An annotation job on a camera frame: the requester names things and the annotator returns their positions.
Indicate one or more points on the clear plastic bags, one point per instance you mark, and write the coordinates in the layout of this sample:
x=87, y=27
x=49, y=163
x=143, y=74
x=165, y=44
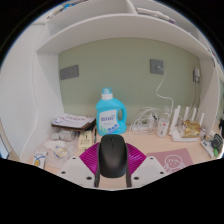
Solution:
x=61, y=148

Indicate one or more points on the black computer mouse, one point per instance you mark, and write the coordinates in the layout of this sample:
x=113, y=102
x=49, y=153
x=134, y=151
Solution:
x=113, y=156

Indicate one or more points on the white remote control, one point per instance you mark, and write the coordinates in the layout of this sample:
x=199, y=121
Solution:
x=207, y=147

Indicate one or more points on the clear bottle with red label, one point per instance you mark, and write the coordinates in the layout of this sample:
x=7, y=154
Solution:
x=162, y=126

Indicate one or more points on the black zip pouch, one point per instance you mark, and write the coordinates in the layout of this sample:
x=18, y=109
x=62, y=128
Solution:
x=217, y=141

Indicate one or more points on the white router with antennas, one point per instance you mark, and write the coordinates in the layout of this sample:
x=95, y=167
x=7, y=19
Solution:
x=175, y=121

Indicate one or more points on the small packet with yellow print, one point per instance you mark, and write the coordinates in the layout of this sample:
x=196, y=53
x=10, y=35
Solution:
x=40, y=158

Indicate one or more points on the small green item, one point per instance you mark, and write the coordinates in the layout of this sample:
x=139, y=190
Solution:
x=216, y=152

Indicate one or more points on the white wall adapter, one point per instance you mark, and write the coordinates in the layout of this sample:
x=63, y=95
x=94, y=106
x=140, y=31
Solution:
x=196, y=75

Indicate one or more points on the pink printed mouse pad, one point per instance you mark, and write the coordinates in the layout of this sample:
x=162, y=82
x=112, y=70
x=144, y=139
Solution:
x=173, y=160

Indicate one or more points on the blue detergent bottle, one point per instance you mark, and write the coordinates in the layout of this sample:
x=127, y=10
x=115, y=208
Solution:
x=107, y=120

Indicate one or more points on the small yellow box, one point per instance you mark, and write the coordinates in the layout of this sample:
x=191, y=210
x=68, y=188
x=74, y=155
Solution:
x=85, y=140

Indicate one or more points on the grey wall plate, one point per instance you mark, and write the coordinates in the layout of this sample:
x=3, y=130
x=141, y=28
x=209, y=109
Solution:
x=69, y=72

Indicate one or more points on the grey wall socket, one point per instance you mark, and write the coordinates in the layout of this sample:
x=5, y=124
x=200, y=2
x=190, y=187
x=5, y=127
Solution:
x=156, y=66

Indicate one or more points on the white power strip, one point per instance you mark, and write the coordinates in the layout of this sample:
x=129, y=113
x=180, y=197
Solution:
x=139, y=127

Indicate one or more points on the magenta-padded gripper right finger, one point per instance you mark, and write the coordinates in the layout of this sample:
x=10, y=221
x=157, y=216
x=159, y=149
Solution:
x=136, y=158

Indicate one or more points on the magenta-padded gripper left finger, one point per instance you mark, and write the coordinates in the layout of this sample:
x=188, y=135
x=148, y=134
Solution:
x=88, y=156

